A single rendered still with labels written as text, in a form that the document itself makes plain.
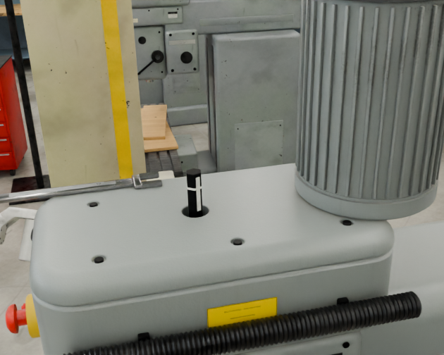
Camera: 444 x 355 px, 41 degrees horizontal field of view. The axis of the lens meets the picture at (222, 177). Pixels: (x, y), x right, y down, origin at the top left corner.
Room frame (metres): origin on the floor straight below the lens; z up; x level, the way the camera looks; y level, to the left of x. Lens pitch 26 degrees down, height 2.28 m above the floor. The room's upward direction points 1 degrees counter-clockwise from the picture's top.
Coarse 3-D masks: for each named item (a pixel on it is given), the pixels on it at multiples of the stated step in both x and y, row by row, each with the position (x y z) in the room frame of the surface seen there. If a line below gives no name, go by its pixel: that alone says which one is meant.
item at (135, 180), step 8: (136, 176) 0.81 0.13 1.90; (144, 176) 0.81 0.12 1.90; (152, 176) 0.81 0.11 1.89; (80, 184) 0.78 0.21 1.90; (88, 184) 0.78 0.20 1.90; (96, 184) 0.78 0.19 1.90; (104, 184) 0.78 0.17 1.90; (112, 184) 0.78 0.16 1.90; (120, 184) 0.78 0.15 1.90; (128, 184) 0.78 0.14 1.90; (136, 184) 0.78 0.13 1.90; (144, 184) 0.78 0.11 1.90; (152, 184) 0.78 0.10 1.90; (160, 184) 0.78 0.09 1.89; (16, 192) 0.76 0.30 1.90; (24, 192) 0.76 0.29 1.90; (32, 192) 0.76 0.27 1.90; (40, 192) 0.76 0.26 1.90; (48, 192) 0.76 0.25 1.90; (56, 192) 0.76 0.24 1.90; (64, 192) 0.76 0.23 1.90; (72, 192) 0.76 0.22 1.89; (80, 192) 0.77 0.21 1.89; (0, 200) 0.74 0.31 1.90; (8, 200) 0.74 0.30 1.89; (16, 200) 0.74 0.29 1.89; (24, 200) 0.75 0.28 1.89
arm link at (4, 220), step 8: (8, 208) 1.21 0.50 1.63; (16, 208) 1.21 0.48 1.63; (24, 208) 1.21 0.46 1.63; (0, 216) 1.19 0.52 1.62; (8, 216) 1.19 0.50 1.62; (16, 216) 1.20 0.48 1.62; (24, 216) 1.20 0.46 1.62; (32, 216) 1.20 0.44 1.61; (0, 224) 1.18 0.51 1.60; (8, 224) 1.23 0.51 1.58; (0, 232) 1.18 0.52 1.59; (0, 240) 1.18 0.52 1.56
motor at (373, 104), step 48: (336, 0) 0.70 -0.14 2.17; (384, 0) 0.67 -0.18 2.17; (432, 0) 0.67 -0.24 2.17; (336, 48) 0.69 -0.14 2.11; (384, 48) 0.67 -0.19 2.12; (432, 48) 0.67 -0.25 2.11; (336, 96) 0.69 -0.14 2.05; (384, 96) 0.66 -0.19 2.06; (432, 96) 0.68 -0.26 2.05; (336, 144) 0.68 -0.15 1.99; (384, 144) 0.67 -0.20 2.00; (432, 144) 0.69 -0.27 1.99; (336, 192) 0.68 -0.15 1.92; (384, 192) 0.67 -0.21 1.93; (432, 192) 0.70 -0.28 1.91
